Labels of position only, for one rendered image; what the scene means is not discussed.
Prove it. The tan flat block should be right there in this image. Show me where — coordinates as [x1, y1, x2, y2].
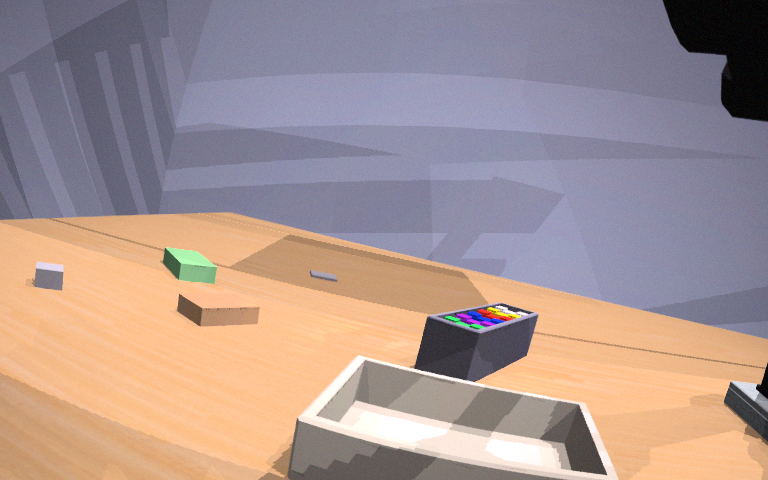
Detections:
[177, 293, 260, 327]

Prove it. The light green block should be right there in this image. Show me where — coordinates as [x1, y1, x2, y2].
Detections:
[163, 247, 217, 285]

